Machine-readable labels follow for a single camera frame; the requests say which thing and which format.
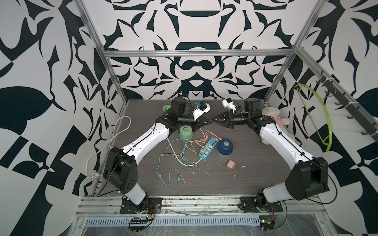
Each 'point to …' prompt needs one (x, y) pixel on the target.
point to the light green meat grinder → (186, 132)
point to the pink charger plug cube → (231, 164)
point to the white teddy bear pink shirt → (281, 122)
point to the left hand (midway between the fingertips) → (209, 117)
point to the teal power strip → (205, 150)
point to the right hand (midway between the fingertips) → (213, 119)
